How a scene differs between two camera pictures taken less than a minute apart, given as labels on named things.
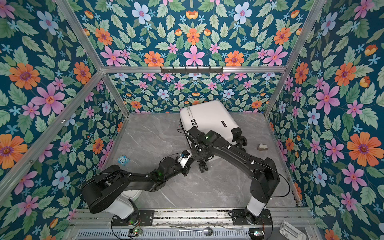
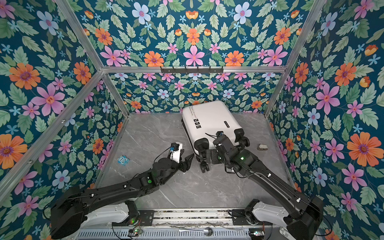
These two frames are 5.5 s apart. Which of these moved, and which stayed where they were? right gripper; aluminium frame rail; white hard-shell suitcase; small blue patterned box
Moved: right gripper
Stayed: small blue patterned box; white hard-shell suitcase; aluminium frame rail
